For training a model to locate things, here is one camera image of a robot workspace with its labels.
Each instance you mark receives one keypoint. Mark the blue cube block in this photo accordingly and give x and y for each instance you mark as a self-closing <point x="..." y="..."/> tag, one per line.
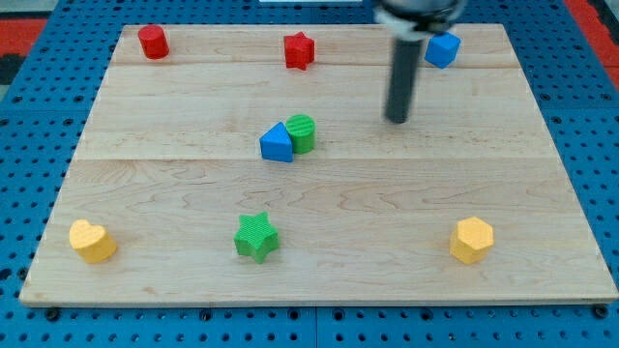
<point x="442" y="50"/>

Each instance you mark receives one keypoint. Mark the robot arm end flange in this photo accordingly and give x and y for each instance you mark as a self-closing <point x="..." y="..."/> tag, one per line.
<point x="414" y="20"/>

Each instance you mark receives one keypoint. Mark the blue triangle block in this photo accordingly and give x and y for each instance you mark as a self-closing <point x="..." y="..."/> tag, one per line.
<point x="276" y="144"/>

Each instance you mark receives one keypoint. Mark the green cylinder block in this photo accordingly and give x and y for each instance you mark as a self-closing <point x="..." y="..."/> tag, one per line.
<point x="301" y="130"/>

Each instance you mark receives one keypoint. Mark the green star block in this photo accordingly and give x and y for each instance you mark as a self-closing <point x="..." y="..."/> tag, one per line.
<point x="256" y="237"/>

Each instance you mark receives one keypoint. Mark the wooden board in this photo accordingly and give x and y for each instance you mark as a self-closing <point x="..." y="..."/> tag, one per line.
<point x="169" y="158"/>

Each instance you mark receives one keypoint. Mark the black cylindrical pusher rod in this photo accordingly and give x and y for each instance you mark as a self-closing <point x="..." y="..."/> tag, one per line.
<point x="405" y="61"/>

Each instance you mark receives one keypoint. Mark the red star block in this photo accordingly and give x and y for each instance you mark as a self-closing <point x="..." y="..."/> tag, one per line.
<point x="299" y="51"/>

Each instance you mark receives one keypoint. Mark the yellow hexagon block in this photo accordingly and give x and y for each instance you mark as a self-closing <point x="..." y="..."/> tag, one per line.
<point x="471" y="240"/>

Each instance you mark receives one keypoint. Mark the red cylinder block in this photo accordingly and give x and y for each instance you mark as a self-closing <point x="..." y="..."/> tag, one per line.
<point x="153" y="41"/>

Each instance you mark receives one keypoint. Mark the yellow heart block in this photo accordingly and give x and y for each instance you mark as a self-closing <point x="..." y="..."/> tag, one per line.
<point x="91" y="242"/>

